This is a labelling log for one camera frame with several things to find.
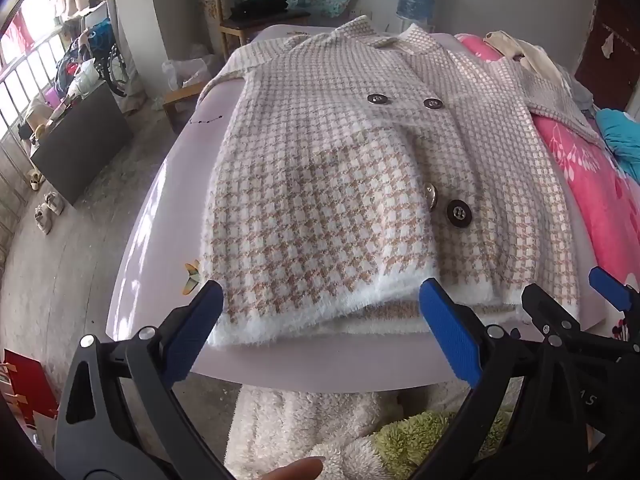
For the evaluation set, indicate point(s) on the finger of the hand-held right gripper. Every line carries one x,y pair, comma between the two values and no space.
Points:
542,307
607,287

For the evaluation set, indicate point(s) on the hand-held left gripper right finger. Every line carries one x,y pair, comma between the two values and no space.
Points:
447,330

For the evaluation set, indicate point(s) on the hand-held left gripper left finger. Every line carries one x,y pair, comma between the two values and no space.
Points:
195,330

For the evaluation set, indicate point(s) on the beige houndstooth fuzzy coat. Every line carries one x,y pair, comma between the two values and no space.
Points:
325,160

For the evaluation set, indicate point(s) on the person's left hand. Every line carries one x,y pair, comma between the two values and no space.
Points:
295,470

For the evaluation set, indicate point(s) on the lilac printed bed sheet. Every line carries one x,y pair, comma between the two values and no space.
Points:
160,240

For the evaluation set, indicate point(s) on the pink floral blanket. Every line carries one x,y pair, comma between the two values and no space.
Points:
590,180

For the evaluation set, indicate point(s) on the white fluffy robe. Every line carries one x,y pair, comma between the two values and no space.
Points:
280,425

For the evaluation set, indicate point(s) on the red box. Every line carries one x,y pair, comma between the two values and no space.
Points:
27,385

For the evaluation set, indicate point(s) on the dark cabinet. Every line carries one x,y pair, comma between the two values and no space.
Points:
80,145

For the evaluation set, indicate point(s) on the brown door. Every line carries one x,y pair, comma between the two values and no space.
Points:
610,60

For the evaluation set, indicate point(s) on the low wooden stool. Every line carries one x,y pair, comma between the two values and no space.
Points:
175,100

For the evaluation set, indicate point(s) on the beige garment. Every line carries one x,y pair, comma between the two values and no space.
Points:
530,55

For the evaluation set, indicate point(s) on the clear plastic bag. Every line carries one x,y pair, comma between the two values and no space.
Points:
190,70

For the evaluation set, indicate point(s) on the wheelchair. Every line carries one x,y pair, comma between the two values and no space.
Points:
112,65

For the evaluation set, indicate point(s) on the wooden chair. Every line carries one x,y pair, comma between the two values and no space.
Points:
225,10

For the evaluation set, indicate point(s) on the black bag on chair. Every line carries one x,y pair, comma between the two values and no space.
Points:
260,6

